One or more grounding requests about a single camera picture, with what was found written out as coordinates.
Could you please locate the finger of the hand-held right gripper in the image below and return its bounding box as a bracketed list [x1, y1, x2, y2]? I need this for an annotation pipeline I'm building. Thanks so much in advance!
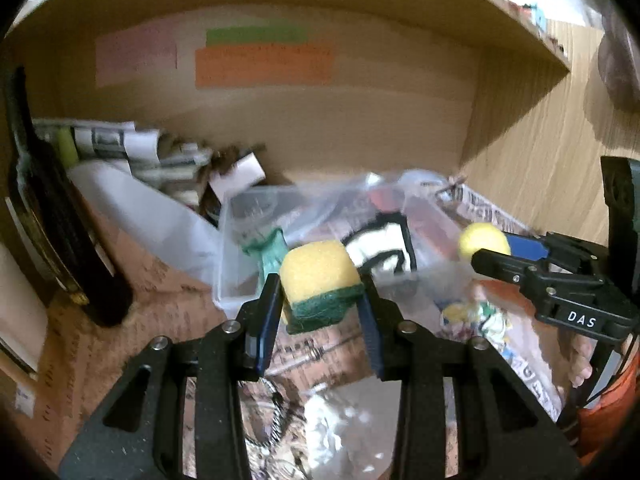
[470, 248, 557, 312]
[501, 231, 609, 277]

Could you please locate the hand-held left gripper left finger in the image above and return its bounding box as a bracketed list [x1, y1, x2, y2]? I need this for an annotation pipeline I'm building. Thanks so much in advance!
[59, 272, 286, 480]

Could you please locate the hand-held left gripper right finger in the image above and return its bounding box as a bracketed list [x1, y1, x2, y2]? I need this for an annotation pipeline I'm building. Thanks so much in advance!
[356, 280, 584, 480]

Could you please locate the yellow foam ball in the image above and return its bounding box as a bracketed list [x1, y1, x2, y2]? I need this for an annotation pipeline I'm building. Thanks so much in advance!
[458, 223, 512, 262]

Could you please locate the yellow and green sponge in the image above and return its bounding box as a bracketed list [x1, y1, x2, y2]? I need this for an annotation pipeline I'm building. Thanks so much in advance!
[278, 240, 366, 335]

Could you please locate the person's right forearm orange sleeve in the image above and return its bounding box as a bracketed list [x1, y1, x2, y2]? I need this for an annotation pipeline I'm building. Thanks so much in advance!
[575, 344, 640, 467]

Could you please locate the person's right hand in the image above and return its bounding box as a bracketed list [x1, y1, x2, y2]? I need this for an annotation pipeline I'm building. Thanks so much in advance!
[570, 332, 597, 389]

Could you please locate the newspaper sheet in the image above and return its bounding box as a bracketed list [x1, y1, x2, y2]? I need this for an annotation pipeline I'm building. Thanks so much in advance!
[440, 180, 546, 241]

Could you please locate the colourful printed cloth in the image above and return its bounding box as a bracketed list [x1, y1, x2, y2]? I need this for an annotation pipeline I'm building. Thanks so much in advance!
[440, 287, 516, 356]

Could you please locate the teal cloth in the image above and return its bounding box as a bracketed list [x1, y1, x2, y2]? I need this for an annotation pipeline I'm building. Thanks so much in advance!
[242, 228, 287, 286]

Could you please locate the black and white cloth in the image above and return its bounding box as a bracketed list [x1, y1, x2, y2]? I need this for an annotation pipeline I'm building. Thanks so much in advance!
[345, 212, 419, 277]

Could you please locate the clear plastic container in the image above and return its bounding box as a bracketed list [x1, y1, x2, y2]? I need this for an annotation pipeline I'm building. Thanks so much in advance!
[214, 185, 311, 312]

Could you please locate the clear plastic bag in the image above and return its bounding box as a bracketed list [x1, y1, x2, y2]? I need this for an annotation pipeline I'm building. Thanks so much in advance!
[280, 170, 506, 311]

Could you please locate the crumpled clear plastic wrap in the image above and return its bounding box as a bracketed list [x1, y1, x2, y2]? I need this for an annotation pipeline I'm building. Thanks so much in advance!
[300, 377, 408, 480]

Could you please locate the white paper card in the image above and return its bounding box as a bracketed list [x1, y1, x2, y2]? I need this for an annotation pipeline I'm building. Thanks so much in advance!
[208, 154, 267, 202]

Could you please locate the rolled newspaper bundle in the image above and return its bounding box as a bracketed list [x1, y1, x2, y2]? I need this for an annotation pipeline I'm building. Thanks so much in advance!
[33, 119, 213, 196]

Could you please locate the dark glass bottle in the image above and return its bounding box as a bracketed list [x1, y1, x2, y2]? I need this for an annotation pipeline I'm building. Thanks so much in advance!
[5, 66, 135, 329]

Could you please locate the row of small shelf items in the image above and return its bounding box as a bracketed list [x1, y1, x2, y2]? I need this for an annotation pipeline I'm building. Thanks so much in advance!
[457, 0, 568, 56]

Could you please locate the white box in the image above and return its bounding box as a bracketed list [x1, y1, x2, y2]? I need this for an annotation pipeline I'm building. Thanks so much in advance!
[0, 242, 48, 376]

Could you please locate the orange paper note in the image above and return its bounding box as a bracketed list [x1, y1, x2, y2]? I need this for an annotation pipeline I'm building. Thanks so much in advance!
[194, 44, 334, 91]

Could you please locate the green paper note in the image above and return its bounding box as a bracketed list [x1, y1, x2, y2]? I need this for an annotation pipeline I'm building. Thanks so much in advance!
[205, 24, 309, 47]

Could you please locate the pink paper note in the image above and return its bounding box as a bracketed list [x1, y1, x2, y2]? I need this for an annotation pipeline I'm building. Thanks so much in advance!
[95, 25, 179, 87]

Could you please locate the metal wire ring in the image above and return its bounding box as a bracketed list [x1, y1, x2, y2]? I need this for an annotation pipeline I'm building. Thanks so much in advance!
[240, 377, 306, 453]

